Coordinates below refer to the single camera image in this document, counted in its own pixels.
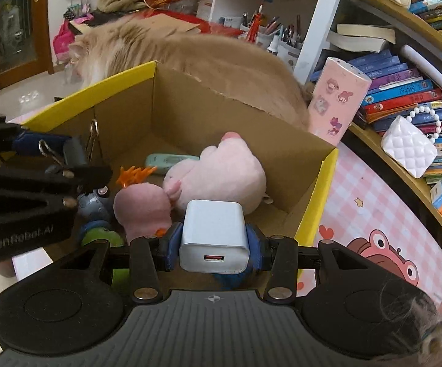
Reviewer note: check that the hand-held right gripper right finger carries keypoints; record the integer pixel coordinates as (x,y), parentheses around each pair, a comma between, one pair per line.
(257,250)

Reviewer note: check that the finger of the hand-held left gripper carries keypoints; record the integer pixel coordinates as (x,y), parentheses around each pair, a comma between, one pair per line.
(29,141)
(33,177)

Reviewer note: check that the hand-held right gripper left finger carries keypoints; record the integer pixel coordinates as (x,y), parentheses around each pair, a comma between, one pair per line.
(169,250)

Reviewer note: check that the black binder clip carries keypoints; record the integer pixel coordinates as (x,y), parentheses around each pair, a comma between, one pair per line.
(74,153)

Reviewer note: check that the white charger plug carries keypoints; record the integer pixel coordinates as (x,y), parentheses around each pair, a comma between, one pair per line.
(213,233)

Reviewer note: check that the small pink plush toy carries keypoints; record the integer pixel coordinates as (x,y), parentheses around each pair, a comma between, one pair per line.
(140,210)

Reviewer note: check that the small grey toy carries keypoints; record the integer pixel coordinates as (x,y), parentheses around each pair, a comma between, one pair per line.
(91,204)

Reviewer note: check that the green toy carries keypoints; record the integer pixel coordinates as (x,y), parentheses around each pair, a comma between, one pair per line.
(98,235)

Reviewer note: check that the mint green remote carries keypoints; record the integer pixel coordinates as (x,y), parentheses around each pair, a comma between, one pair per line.
(163,162)

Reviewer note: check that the yellow cardboard box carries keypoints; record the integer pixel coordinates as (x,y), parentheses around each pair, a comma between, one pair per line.
(205,114)

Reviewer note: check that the large pink plush toy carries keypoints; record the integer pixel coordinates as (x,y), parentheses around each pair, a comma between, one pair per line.
(221,176)

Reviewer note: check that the pink bag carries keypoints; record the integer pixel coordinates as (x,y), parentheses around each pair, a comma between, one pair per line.
(63,42)

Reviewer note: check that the pink printed table mat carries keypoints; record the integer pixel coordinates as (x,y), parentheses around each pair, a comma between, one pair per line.
(358,206)

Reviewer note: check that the wooden door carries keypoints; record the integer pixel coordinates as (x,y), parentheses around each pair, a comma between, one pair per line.
(14,26)

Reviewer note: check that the pink sticker tumbler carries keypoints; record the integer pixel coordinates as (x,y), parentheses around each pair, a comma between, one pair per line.
(335,99)

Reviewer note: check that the white quilted purse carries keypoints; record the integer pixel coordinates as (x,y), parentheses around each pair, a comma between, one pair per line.
(406,147)

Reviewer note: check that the tan fluffy cat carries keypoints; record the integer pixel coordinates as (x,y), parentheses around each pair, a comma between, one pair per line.
(190,53)

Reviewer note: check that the white pen holders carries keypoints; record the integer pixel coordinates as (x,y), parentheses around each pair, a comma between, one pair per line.
(278,42)

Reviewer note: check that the white shelf unit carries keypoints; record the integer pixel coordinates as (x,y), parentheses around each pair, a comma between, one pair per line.
(312,26)

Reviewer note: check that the thick white book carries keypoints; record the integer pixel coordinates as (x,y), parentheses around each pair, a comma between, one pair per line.
(362,40)

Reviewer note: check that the white paper roll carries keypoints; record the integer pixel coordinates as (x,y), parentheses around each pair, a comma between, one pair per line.
(427,67)

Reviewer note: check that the wooden bookshelf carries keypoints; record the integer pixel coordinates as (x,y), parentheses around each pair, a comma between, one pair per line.
(396,19)

